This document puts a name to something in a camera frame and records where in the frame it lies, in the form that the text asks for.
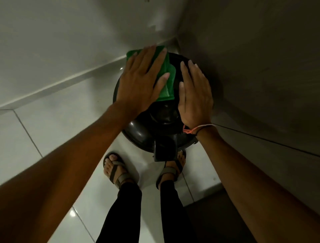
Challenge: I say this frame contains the black round lidded bin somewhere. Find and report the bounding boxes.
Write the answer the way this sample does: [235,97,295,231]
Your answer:
[112,51,201,162]

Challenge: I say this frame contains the person's left hand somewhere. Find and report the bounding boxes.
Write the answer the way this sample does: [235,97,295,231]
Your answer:
[116,45,171,118]

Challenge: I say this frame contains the brown wooden cabinet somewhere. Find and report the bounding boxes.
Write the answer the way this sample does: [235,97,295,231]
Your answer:
[175,0,320,216]

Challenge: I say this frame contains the black trousers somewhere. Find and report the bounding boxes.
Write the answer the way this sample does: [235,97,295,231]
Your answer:
[96,180,198,243]

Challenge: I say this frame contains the white skirting board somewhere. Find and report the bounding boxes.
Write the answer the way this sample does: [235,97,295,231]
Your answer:
[0,39,177,110]

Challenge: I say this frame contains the grey strap sandal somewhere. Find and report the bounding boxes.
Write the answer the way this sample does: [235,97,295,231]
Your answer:
[103,152,137,190]
[156,149,187,190]

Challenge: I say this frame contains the person's left forearm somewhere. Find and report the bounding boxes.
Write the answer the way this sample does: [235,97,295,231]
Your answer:
[0,102,137,243]

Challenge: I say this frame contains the person's right hand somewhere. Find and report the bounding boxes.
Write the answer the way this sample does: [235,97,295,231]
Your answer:
[177,60,214,131]

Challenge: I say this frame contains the orange string bracelet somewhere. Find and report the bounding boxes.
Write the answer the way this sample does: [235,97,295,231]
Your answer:
[182,123,218,136]

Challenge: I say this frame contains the person's right forearm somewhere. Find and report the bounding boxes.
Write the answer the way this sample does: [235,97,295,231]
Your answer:
[196,124,320,243]

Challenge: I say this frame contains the green cleaning cloth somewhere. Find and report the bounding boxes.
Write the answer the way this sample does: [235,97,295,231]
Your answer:
[126,45,177,102]

